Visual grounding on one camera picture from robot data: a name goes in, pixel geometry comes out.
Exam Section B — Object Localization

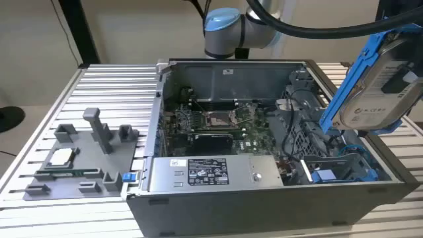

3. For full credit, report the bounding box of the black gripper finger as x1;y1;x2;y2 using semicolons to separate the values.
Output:
382;61;416;94

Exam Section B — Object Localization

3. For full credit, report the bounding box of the hard disk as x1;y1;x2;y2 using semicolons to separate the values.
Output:
319;18;423;136

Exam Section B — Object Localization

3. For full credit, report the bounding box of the grey disk bay cage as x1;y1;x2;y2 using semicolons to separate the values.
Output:
266;70;390;185

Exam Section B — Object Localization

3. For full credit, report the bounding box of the metal socket cover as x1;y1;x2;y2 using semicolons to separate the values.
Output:
231;104;259;125

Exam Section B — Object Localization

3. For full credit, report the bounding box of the green motherboard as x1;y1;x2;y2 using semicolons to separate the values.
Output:
163;98;279;158

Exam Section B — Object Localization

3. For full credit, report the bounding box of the CPU socket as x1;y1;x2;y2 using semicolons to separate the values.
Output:
203;110;240;129

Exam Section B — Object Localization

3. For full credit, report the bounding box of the dark grey PC case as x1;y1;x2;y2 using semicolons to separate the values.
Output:
125;58;420;238

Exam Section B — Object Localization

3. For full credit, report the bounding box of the silver power supply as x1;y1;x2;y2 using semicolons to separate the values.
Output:
147;155;284;194

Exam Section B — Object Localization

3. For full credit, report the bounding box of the grey parts rack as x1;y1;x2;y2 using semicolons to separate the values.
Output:
21;107;141;201

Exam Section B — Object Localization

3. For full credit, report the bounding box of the green RAM stick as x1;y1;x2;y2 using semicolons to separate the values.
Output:
36;168;101;177

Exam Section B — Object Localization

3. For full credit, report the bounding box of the silver CPU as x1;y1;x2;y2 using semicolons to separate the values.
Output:
45;148;75;166

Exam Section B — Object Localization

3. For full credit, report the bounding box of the black round stand base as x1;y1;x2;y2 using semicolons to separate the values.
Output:
0;106;27;133

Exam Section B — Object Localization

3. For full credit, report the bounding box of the thick black cable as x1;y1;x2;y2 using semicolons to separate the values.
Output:
246;0;418;40

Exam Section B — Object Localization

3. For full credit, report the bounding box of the blue disk wire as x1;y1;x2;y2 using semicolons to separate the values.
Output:
340;144;366;163

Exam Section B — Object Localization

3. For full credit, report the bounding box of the thin black cable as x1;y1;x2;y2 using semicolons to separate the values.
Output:
187;0;208;20

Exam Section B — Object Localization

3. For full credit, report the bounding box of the black frame post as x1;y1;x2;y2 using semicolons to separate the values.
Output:
59;0;101;65

